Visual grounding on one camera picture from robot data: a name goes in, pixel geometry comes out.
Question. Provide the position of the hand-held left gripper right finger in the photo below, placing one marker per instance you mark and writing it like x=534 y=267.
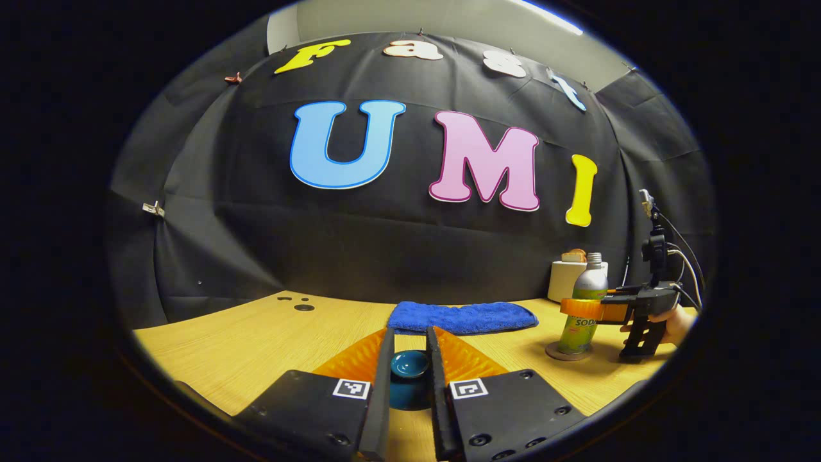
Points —
x=437 y=385

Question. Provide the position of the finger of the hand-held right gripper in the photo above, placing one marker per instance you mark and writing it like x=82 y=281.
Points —
x=590 y=308

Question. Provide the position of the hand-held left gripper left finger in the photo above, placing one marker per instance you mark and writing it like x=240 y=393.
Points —
x=383 y=385

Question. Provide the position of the silver water bottle green label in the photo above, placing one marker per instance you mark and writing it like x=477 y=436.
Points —
x=590 y=282

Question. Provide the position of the round brown coaster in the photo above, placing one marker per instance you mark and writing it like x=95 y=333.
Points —
x=553 y=353

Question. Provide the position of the white toaster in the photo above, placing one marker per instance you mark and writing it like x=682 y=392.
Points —
x=563 y=282

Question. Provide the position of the bread slice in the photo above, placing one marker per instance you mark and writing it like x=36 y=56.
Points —
x=574 y=256

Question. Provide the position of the blue folded towel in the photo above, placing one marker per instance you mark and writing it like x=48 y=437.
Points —
x=462 y=317

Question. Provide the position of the black backdrop cloth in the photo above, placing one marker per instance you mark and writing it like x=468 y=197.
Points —
x=385 y=237

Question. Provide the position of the silver clip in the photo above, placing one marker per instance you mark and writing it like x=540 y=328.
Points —
x=154 y=208

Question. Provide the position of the red clip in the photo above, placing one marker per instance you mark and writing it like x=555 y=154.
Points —
x=233 y=78

